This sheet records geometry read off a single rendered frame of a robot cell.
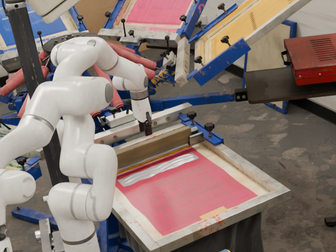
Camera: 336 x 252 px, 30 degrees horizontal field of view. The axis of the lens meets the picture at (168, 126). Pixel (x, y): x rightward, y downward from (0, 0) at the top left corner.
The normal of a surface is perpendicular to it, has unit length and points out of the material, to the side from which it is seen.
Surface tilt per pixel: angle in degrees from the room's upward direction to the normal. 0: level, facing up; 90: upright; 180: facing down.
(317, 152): 0
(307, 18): 90
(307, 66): 0
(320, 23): 90
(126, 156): 90
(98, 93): 84
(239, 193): 0
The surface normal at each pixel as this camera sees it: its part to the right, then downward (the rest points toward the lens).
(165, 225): -0.14, -0.89
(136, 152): 0.46, 0.33
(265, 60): -0.89, 0.14
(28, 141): 0.06, 0.74
